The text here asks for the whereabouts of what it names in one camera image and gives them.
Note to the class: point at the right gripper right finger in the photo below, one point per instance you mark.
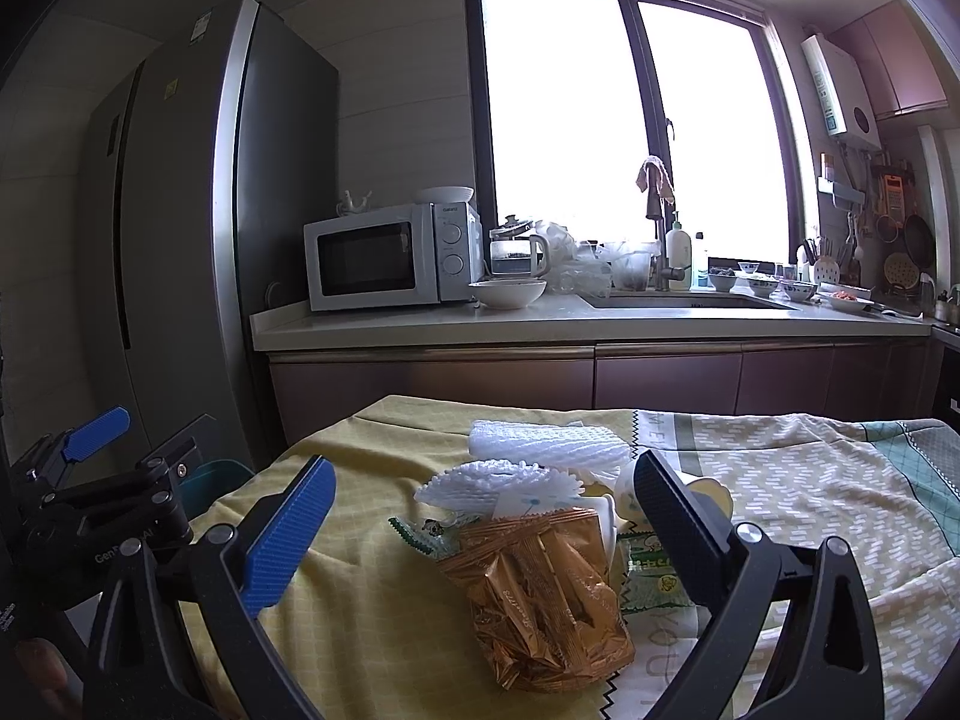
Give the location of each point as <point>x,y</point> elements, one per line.
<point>826,662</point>

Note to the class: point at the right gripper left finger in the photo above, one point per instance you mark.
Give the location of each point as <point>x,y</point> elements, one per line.
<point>240,570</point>

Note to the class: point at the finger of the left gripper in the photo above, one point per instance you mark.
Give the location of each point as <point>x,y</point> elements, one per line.
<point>85,441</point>

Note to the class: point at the green snack wrapper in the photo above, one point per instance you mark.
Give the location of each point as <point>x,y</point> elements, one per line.
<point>649,580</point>
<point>436,539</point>

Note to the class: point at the gold foil snack bag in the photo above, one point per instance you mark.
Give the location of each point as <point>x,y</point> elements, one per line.
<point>543,612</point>

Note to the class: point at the white foam fruit net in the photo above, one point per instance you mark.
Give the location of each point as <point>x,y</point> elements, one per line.
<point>594,454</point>

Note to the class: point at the teal plastic trash bin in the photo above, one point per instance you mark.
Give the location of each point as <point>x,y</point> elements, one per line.
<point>202,487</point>

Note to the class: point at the brown kitchen base cabinets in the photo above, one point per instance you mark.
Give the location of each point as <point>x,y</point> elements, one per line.
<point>852,380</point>

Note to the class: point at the kitchen faucet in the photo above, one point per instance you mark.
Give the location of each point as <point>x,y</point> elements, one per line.
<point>653,179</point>

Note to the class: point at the large kitchen window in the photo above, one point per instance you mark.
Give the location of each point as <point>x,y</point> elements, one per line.
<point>569,97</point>

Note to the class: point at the yellow patterned tablecloth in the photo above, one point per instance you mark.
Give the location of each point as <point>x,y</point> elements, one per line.
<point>371,629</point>

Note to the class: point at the silver double-door refrigerator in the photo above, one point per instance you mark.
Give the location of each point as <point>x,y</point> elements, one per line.
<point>199,171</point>

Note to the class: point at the white microwave oven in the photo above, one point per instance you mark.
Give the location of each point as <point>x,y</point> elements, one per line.
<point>424,254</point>

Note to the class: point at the white ceramic bowl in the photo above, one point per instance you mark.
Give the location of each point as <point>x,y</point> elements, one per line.
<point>507,293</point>

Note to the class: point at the white soap dispenser bottle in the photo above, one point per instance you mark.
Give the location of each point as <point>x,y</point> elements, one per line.
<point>678,247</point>

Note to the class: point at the glass electric kettle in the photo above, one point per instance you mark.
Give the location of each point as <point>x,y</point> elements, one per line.
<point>517,250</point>

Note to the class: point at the white water heater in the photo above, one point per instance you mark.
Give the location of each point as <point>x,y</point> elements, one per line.
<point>842,95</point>

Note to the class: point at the pink upper cabinet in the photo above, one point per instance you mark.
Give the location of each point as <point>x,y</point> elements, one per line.
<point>897,71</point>

